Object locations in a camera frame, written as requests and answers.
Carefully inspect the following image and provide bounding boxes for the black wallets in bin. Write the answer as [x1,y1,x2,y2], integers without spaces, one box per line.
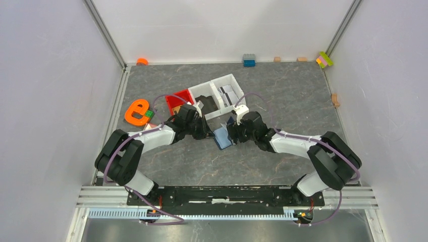
[195,95,218,115]

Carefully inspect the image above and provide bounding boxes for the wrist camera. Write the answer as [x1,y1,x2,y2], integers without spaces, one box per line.
[187,101,203,117]
[234,104,249,125]

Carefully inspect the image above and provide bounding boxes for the red bin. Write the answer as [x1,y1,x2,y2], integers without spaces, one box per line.
[165,89,194,115]

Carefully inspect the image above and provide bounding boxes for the tan object in red bin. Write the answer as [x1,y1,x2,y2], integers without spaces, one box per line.
[172,105,181,115]

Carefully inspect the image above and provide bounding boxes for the curved wooden block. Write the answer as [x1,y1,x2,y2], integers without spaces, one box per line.
[331,93,340,108]

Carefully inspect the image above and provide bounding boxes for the green toy block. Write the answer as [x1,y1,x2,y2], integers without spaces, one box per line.
[144,110,155,119]

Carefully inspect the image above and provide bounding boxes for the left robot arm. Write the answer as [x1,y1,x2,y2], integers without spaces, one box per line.
[94,104,215,206]

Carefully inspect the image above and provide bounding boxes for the multicolour brick stack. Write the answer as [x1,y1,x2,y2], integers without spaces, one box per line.
[315,51,334,69]

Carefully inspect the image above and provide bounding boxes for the pink white small box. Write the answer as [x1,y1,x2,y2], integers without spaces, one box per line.
[143,123,158,131]

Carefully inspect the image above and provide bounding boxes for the blue grey toy brick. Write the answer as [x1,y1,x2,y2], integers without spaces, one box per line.
[242,53,256,67]

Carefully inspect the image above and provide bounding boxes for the white cards in bin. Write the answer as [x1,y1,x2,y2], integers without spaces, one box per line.
[218,85,239,107]

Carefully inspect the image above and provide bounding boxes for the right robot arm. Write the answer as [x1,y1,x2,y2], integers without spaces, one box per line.
[227,111,362,206]

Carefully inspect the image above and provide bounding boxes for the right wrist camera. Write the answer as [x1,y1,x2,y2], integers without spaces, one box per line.
[234,104,249,125]

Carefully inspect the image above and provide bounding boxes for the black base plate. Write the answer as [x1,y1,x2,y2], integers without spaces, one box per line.
[143,185,325,207]

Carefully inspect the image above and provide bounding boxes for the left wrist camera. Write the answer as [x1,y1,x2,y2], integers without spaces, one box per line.
[187,101,203,117]

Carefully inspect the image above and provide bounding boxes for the blue cable comb strip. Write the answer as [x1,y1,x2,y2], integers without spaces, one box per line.
[87,208,305,221]

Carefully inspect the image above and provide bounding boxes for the orange letter-shaped toy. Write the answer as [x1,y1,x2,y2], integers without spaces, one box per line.
[125,99,150,127]

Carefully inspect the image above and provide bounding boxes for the white bin with cards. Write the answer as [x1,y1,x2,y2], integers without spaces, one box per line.
[210,74,244,113]

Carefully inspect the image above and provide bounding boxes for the white bin with wallets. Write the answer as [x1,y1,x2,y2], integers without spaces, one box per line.
[188,81,224,120]

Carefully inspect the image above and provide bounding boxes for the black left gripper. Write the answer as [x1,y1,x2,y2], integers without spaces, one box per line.
[185,115,216,141]

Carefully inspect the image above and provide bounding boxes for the blue card holder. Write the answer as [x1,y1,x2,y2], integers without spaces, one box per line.
[213,116,234,150]

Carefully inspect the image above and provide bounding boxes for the orange round toy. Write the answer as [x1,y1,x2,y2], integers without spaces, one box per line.
[136,58,148,66]

